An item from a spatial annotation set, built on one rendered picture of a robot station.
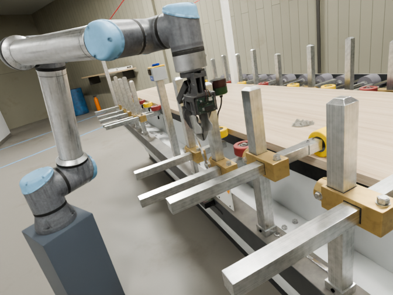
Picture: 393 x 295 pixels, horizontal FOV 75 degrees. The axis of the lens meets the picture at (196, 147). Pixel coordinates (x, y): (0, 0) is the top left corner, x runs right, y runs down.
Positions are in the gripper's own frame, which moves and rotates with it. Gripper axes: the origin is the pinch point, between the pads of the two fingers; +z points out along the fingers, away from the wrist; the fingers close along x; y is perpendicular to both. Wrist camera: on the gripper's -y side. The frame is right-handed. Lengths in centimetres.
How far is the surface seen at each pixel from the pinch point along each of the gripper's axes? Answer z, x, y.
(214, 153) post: 10.3, 6.5, -7.0
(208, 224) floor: 101, 25, -84
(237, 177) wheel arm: 5.1, -1.5, 22.1
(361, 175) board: 11.1, 26.5, 33.3
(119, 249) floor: 101, -43, -100
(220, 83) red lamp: -13.4, 12.6, -5.9
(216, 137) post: 4.7, 8.3, -7.0
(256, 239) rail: 32.2, 5.0, 16.0
